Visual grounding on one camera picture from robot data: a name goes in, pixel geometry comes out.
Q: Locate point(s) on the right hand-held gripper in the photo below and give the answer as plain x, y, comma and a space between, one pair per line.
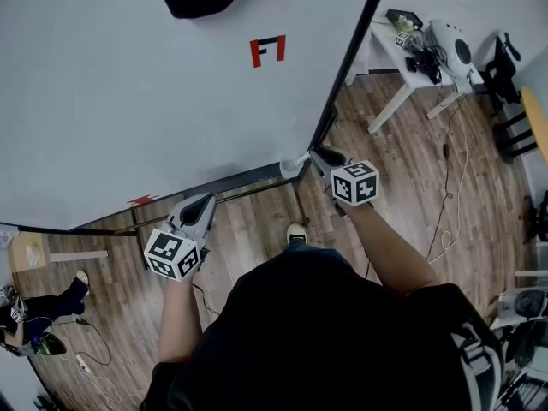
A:
355, 184

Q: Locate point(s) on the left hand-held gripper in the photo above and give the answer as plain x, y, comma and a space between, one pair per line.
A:
171, 255

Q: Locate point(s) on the white plastic tube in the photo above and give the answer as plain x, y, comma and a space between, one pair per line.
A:
301, 159

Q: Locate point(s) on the person's left forearm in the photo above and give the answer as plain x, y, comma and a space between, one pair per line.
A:
180, 319

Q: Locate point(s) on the person's right forearm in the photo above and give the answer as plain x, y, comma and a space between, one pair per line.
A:
389, 251

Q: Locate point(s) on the person's white shoe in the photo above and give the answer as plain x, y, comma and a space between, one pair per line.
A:
295, 231

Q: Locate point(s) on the person's blue jeans leg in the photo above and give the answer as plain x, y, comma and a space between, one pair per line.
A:
299, 251

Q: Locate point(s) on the red and black tape mark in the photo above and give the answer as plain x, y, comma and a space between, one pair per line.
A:
255, 56

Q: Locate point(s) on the white table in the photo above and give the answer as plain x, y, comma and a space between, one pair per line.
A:
387, 37

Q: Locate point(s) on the small black white patterned cube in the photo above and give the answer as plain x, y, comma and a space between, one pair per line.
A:
401, 39

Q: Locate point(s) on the small green white plant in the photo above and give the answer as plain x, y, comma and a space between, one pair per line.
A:
401, 25

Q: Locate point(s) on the black tray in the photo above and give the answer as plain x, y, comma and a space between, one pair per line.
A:
413, 17

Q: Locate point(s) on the person's black shirt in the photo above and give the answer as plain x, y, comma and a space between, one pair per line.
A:
321, 341

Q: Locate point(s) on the white round headset device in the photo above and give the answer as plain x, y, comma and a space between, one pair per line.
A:
441, 32

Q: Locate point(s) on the small wooden side table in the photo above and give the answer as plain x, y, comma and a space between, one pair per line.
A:
19, 251

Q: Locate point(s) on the white power strip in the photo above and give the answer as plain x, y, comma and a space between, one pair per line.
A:
83, 364

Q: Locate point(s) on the glossy dark curved device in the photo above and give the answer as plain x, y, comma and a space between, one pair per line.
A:
51, 345

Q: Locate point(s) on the black office chair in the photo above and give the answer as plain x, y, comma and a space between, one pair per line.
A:
501, 71

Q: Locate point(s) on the round wooden table black legs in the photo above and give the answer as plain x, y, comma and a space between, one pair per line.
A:
535, 109

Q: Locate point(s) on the black wheeled chair base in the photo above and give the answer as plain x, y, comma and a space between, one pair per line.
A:
45, 404
540, 216

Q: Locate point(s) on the white rack with black device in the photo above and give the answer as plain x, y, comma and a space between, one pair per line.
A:
528, 302

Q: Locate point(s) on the black equipment pile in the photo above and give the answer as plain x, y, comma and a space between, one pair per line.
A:
526, 345

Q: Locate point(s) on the white whiteboard black frame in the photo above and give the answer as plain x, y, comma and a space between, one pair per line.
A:
128, 101

